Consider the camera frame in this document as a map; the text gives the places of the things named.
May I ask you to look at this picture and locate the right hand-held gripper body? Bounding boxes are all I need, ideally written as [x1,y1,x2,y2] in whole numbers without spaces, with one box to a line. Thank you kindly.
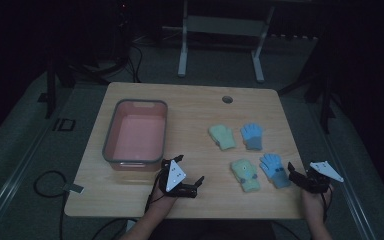
[293,160,345,195]

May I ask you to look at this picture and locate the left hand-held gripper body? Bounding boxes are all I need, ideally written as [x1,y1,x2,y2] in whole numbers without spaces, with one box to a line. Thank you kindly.
[158,159,198,199]

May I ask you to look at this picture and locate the blue knit glove with patches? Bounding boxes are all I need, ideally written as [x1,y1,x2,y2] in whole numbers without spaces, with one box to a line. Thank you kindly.
[259,152,293,190]

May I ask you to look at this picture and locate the green knit glove with patches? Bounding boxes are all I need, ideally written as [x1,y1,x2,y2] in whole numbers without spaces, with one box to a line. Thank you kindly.
[230,158,262,194]

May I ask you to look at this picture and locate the pink plastic bin grey rim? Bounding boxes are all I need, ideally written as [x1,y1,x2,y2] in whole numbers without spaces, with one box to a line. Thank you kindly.
[101,98,169,173]

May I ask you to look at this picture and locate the plain green knit glove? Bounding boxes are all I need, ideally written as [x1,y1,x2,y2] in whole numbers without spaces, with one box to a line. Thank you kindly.
[208,124,237,151]

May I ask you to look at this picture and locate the plain blue knit glove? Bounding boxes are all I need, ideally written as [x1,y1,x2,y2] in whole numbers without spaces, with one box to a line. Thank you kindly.
[239,122,265,152]

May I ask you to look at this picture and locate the person's right hand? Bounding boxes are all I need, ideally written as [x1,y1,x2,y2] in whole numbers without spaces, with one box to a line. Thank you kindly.
[300,183,334,225]

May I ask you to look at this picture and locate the person's left hand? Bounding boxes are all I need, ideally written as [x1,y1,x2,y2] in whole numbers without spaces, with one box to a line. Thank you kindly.
[147,184,178,215]

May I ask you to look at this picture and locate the person's dark lap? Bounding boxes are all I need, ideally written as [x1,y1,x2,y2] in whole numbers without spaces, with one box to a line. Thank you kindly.
[151,219,278,240]

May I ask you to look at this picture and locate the black metal stand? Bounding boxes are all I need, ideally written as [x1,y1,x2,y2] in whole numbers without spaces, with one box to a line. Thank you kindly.
[37,58,78,120]
[278,63,339,135]

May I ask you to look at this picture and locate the white metal stand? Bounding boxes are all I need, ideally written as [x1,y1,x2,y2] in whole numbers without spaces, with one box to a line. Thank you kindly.
[177,0,277,84]

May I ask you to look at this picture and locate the right hand-held gripper cable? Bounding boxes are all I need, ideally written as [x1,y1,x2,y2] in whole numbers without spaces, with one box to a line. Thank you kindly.
[318,184,334,224]

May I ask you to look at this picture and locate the hand-held gripper cable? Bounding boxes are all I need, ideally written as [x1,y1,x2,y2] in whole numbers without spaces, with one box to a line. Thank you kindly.
[318,184,334,224]
[144,166,168,214]

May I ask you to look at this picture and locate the left hand-held gripper cable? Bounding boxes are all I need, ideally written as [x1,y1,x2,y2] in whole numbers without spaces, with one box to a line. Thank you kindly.
[144,166,168,214]

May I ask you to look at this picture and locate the black floor cables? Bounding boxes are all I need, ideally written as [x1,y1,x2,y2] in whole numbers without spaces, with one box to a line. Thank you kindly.
[69,41,145,84]

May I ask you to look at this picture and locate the black floor cable with plug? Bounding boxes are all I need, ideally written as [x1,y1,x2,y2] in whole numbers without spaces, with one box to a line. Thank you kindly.
[33,170,85,240]

